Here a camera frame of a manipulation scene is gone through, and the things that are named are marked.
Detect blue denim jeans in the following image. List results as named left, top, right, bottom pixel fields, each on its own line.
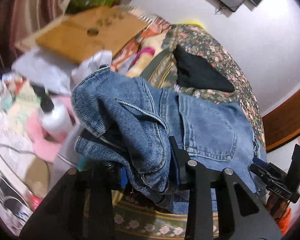
left=71, top=67, right=266, bottom=215

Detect white plastic bottle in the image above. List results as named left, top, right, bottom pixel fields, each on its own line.
left=31, top=84, right=72, bottom=142

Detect black folded garment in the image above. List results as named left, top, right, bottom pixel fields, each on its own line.
left=173, top=45, right=235, bottom=93

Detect striped maroon curtain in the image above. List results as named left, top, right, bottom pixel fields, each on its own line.
left=0, top=0, right=70, bottom=69

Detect pink cloth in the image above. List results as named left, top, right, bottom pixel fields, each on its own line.
left=25, top=96, right=77, bottom=163

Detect orange patterned blanket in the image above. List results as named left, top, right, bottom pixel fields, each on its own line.
left=110, top=17, right=171, bottom=77

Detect dark floral bedspread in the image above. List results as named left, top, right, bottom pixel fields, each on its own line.
left=113, top=24, right=266, bottom=239

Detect yellow curved footboard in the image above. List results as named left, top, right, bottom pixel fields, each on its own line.
left=183, top=20, right=205, bottom=29

